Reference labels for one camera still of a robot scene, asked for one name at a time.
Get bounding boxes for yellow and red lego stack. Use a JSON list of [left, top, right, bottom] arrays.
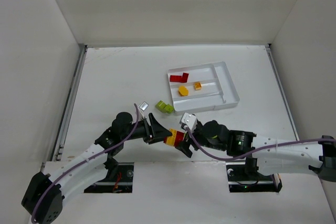
[[163, 129, 185, 147]]

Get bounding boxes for large lime green lego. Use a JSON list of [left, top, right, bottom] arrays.
[[155, 101, 174, 114]]

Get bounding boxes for yellow rounded lego piece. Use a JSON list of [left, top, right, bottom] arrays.
[[178, 86, 189, 97]]

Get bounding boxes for small yellow lego brick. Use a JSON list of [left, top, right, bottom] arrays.
[[194, 82, 202, 91]]

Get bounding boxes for red lego piece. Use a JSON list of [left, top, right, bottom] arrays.
[[169, 72, 189, 83]]

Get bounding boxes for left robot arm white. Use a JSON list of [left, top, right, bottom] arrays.
[[22, 112, 172, 223]]

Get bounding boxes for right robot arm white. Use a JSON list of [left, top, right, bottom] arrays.
[[176, 120, 335, 182]]

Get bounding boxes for white divided tray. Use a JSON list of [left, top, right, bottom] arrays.
[[167, 61, 240, 114]]

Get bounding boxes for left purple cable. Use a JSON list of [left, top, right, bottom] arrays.
[[30, 103, 140, 224]]

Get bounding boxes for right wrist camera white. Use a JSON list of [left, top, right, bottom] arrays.
[[180, 113, 197, 132]]

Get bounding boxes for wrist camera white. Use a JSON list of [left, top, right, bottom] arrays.
[[180, 113, 197, 132], [138, 101, 149, 118]]

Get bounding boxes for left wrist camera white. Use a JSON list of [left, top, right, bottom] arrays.
[[138, 101, 149, 118]]

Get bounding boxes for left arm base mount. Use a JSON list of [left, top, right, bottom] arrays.
[[84, 158, 134, 194]]

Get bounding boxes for left aluminium rail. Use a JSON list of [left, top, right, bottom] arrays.
[[48, 44, 87, 161]]

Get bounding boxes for aluminium rail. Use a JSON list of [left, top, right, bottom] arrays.
[[48, 44, 87, 161], [265, 44, 300, 141]]

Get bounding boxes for right aluminium rail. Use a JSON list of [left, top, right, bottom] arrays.
[[265, 44, 300, 141]]

